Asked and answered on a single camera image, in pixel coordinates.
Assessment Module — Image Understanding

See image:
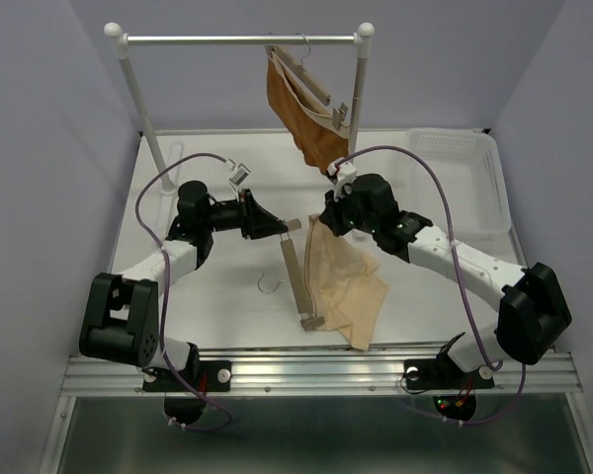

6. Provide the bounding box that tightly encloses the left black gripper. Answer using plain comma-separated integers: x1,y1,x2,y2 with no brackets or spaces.
202,189,288,240

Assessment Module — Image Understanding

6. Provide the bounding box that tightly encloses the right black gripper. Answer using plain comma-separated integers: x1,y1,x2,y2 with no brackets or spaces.
317,183,379,237

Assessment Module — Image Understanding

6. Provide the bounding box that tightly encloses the beige underwear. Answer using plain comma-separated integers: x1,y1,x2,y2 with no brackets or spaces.
304,214,389,351

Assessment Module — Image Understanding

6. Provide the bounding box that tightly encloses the wooden clip hanger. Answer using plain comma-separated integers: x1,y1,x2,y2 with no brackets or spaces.
280,219,324,332

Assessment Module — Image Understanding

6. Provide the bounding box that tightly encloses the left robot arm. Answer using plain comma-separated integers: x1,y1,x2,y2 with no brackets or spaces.
79,181,289,389

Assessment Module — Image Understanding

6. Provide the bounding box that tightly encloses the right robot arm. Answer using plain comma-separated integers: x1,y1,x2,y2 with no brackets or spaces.
320,174,572,391

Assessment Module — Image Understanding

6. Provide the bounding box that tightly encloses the brown underwear on hanger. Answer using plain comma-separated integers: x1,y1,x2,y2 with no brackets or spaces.
266,51,349,174

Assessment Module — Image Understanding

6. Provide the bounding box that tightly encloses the white plastic basket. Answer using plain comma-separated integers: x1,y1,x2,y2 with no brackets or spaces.
405,127,512,240

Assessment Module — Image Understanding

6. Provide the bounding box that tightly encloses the white clothes rack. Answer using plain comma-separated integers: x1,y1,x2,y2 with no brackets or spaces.
104,22,376,194

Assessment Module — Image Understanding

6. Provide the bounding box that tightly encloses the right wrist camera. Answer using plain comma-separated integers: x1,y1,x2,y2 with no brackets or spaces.
326,159,358,200

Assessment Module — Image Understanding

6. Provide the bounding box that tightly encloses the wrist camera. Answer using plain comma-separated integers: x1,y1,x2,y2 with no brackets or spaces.
224,160,250,193
326,159,358,200

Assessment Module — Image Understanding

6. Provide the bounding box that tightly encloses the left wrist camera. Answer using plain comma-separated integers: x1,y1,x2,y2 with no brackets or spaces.
224,160,250,193

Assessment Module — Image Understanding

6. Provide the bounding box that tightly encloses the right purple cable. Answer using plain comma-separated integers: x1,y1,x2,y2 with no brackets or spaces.
335,145,528,430

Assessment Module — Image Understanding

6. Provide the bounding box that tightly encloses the purple cable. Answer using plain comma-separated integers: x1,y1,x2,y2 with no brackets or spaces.
335,145,528,430
134,152,234,434

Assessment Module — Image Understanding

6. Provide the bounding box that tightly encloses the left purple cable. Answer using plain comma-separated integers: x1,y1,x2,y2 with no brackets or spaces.
134,152,234,434

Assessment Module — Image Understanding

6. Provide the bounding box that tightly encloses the aluminium mounting rail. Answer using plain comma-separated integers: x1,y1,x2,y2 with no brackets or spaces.
63,345,587,396

